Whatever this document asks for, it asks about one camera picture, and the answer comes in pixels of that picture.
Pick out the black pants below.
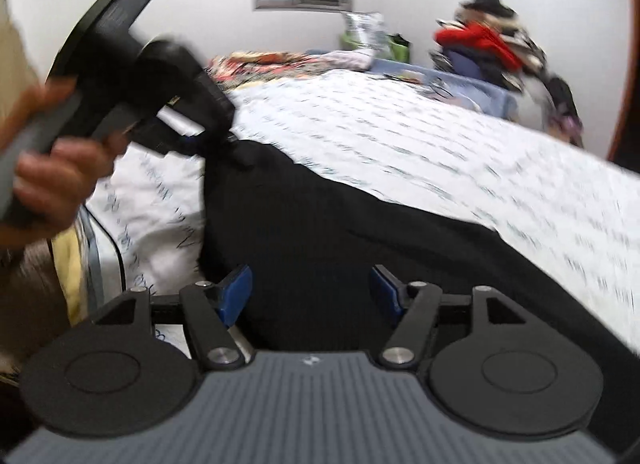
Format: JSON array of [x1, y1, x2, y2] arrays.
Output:
[[198, 141, 639, 452]]

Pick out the person's left hand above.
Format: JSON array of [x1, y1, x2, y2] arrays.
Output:
[[1, 78, 129, 249]]

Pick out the floral orange blanket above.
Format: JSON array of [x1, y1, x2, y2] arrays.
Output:
[[206, 52, 331, 90]]

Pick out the white quilt with blue script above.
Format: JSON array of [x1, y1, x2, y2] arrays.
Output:
[[88, 70, 639, 347]]

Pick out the pink checkered pillow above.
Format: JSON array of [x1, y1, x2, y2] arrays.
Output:
[[320, 48, 375, 72]]

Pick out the blue floral white pillow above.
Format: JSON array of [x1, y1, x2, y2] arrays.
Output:
[[342, 12, 392, 60]]

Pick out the green plastic stool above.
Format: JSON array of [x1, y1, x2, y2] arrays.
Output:
[[338, 32, 411, 64]]

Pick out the blue dotted bed sheet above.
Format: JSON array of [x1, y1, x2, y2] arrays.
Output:
[[366, 58, 518, 120]]

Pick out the pile of clothes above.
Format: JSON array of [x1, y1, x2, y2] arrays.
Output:
[[431, 0, 584, 147]]

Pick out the black cable on bed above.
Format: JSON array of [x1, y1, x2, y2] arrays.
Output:
[[86, 205, 128, 295]]

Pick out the wooden door frame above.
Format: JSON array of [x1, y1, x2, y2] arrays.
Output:
[[606, 0, 639, 173]]

